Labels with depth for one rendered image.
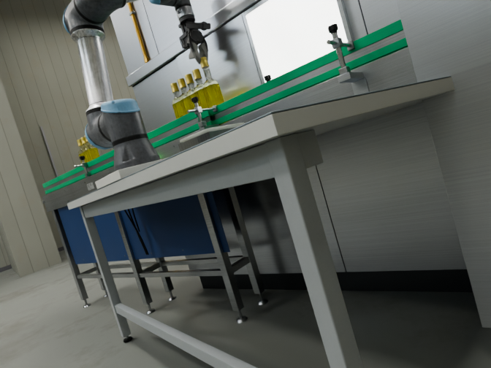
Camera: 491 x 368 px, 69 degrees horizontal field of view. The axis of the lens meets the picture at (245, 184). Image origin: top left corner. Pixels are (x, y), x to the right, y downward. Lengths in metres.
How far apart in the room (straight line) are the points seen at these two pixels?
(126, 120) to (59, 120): 7.88
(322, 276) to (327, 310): 0.06
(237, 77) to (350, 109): 1.14
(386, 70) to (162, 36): 1.30
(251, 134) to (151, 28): 1.72
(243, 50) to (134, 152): 0.77
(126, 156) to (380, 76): 0.83
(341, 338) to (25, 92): 8.84
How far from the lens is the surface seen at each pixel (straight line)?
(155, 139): 1.80
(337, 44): 1.18
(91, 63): 1.42
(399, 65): 1.22
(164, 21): 2.14
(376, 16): 1.48
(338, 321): 0.65
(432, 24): 1.04
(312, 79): 1.34
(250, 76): 1.69
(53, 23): 9.93
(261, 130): 0.54
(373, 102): 0.71
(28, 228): 6.49
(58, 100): 9.22
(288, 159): 0.57
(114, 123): 1.22
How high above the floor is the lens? 0.69
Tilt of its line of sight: 3 degrees down
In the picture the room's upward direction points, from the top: 17 degrees counter-clockwise
